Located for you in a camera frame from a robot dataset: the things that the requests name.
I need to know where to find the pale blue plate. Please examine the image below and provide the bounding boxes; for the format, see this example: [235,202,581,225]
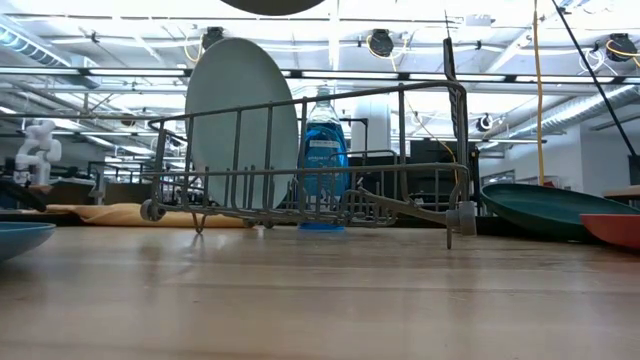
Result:
[184,37,300,210]

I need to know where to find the grey wire dish rack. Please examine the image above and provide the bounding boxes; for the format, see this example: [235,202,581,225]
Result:
[139,79,479,250]

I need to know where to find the dark teal plate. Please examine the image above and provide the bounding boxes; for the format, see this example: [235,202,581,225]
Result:
[479,182,640,241]

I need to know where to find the orange plate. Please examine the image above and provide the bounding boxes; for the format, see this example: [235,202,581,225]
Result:
[579,213,640,251]

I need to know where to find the blue dish soap bottle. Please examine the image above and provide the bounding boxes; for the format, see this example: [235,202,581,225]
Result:
[298,84,351,232]

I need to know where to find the white round column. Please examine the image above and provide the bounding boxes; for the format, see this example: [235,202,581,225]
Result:
[349,94,392,156]

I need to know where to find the orange cloth towel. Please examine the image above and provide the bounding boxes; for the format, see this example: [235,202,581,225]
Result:
[19,202,251,230]

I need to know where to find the wooden table grey legs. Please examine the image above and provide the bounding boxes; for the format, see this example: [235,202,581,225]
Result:
[602,184,640,200]

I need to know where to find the yellow cable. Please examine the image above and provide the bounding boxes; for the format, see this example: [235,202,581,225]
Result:
[531,0,547,187]

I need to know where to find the long thin black cable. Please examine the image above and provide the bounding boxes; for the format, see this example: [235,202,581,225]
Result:
[551,0,640,157]

